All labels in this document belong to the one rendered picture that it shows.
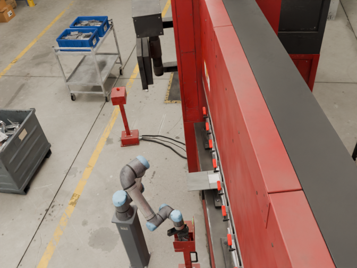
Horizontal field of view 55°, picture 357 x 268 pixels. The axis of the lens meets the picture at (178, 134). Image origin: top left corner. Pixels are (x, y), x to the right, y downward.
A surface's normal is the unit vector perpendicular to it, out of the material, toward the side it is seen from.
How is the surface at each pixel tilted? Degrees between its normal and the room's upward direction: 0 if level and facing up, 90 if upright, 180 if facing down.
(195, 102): 90
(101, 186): 0
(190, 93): 90
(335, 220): 0
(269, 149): 0
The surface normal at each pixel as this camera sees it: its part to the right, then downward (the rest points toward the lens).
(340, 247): -0.09, -0.74
